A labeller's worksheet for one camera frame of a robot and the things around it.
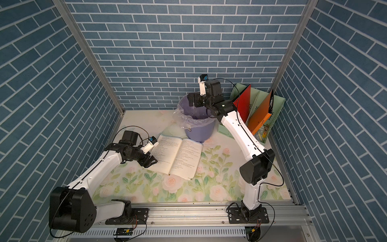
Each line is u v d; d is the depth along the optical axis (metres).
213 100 0.57
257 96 0.96
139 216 0.73
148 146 0.75
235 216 0.73
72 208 0.39
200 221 0.73
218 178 0.87
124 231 0.72
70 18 0.74
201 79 0.66
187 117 0.81
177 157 0.91
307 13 0.72
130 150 0.64
